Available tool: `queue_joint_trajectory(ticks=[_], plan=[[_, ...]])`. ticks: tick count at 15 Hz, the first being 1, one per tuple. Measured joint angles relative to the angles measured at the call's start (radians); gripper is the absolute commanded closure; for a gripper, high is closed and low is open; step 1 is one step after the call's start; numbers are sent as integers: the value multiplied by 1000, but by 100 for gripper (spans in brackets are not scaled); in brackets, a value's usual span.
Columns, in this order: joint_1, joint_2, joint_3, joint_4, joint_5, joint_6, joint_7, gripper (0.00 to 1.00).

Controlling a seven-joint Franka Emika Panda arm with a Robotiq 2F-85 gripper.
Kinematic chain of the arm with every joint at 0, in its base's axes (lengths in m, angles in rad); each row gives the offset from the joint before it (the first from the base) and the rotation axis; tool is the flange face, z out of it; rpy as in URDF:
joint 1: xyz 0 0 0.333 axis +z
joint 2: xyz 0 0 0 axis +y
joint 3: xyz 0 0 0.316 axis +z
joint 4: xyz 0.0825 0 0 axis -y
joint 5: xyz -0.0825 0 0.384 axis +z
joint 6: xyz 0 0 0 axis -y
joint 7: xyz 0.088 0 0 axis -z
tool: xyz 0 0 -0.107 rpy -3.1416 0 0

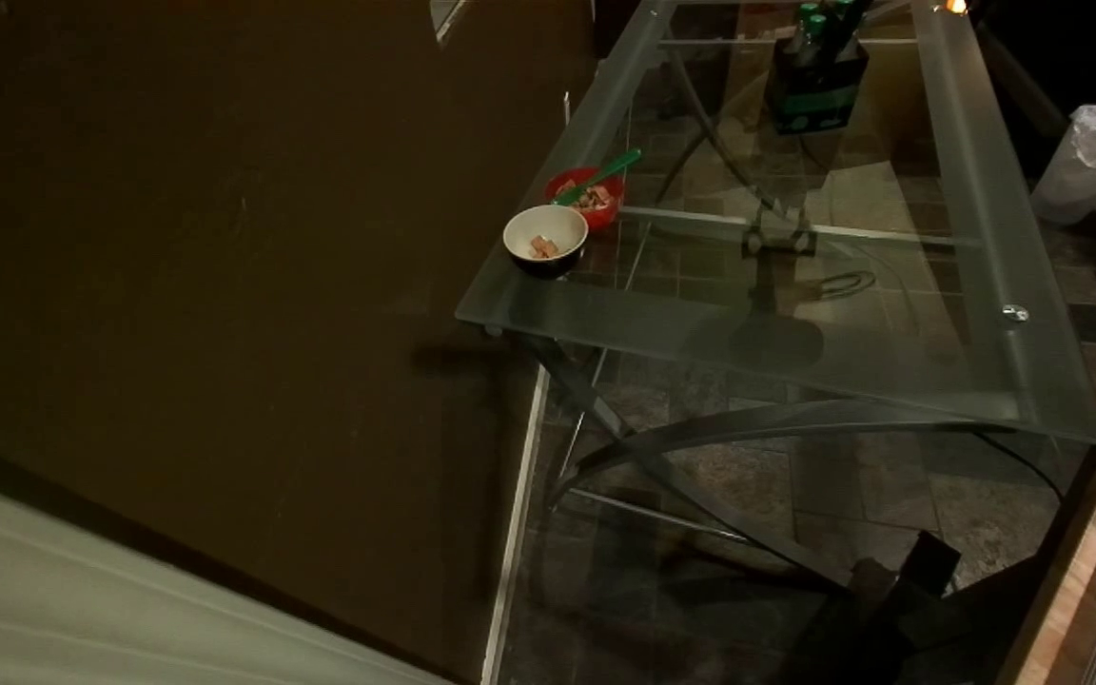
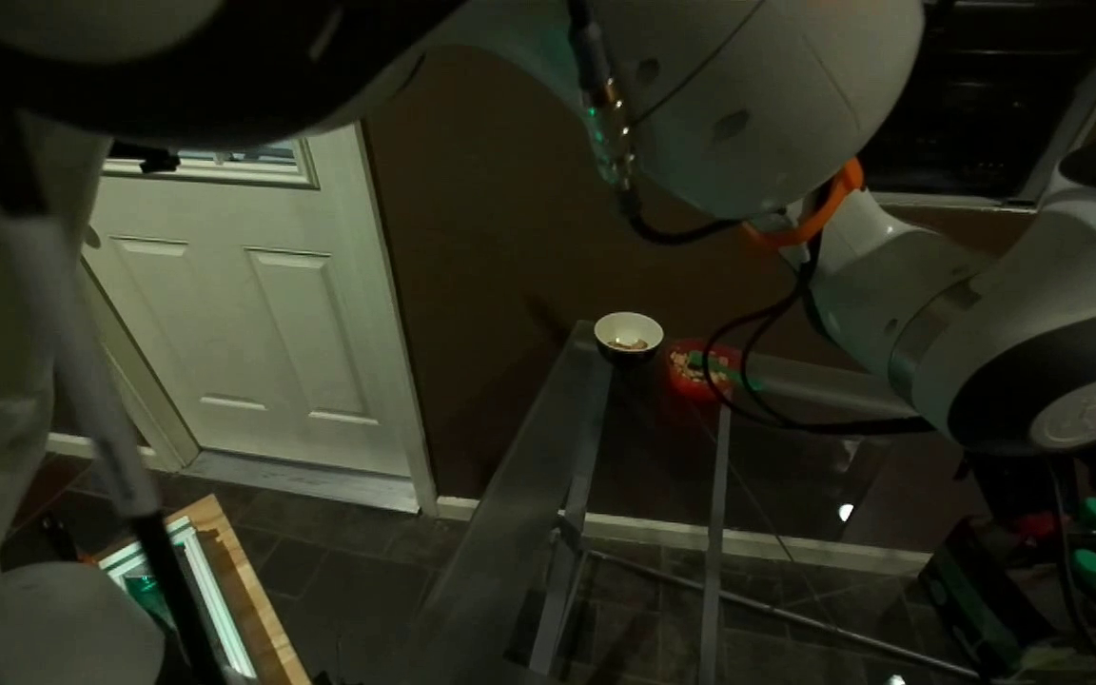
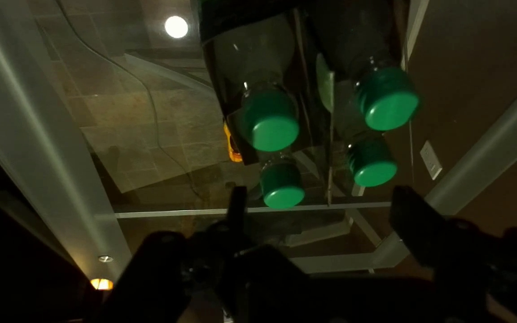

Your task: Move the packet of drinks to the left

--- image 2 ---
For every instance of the black cardboard drink carrier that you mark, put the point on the black cardboard drink carrier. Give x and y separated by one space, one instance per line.
978 607

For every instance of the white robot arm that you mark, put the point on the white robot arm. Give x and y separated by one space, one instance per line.
746 111

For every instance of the red and green snack packet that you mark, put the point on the red and green snack packet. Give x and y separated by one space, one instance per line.
700 377

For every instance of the white ceramic bowl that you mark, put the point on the white ceramic bowl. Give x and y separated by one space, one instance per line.
629 338

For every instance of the white panel door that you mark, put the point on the white panel door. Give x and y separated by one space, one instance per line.
260 295

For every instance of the wooden framed mirror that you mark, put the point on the wooden framed mirror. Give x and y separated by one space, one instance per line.
238 611

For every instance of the glass desk with metal frame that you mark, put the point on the glass desk with metal frame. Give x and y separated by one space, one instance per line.
609 459

